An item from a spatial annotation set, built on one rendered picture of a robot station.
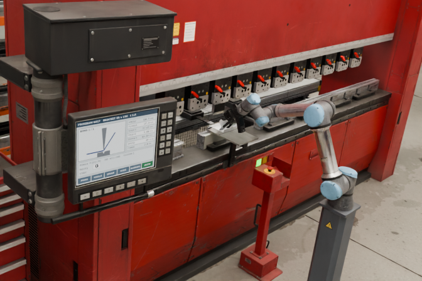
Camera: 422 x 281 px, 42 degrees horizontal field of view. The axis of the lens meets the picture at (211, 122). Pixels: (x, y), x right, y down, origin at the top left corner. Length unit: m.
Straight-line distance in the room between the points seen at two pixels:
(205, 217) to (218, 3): 1.36
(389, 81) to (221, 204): 2.23
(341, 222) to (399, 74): 2.19
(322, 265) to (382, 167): 2.16
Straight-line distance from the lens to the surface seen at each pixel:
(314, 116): 2.99
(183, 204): 3.36
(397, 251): 4.53
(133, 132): 2.13
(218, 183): 3.52
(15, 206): 2.96
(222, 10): 3.21
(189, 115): 3.60
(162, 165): 2.28
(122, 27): 2.00
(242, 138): 3.39
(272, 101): 4.32
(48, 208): 2.26
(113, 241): 2.94
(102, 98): 2.52
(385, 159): 5.41
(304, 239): 4.36
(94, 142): 2.06
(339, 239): 3.35
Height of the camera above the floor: 2.37
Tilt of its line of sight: 23 degrees down
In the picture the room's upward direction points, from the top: 6 degrees clockwise
